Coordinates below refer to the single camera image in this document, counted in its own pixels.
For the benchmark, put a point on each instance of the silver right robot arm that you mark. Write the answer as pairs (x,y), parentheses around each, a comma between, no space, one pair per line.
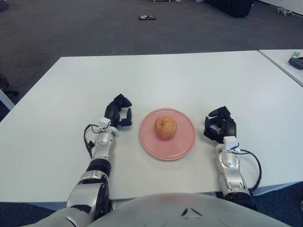
(228,165)

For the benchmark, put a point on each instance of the grey game controller with frame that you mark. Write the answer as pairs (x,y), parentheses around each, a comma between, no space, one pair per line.
(296,62)

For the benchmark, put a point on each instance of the grey toy figure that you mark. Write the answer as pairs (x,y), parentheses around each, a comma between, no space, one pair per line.
(283,10)

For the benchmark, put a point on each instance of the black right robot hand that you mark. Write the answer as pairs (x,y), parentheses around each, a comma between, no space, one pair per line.
(228,127)

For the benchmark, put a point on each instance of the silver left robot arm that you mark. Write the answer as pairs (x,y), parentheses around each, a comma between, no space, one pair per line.
(94,170)

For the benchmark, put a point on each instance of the black office chair base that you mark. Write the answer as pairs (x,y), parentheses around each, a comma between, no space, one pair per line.
(6,85)

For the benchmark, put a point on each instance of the black cabinet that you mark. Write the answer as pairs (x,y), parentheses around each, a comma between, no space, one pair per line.
(230,7)

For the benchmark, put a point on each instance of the green packet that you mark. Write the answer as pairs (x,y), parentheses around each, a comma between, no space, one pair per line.
(297,54)

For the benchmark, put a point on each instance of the red yellow apple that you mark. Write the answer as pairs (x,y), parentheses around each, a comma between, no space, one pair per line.
(165,126)

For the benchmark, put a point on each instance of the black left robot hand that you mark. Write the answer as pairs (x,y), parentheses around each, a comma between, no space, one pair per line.
(114,112)

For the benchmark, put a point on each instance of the grey robot torso shell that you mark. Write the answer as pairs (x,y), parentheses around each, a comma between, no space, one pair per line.
(165,210)

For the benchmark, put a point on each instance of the dark flat object on floor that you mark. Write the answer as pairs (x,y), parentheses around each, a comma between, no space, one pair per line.
(146,17)

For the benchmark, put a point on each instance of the pink round plate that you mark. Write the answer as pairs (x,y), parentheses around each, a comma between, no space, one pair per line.
(166,146)

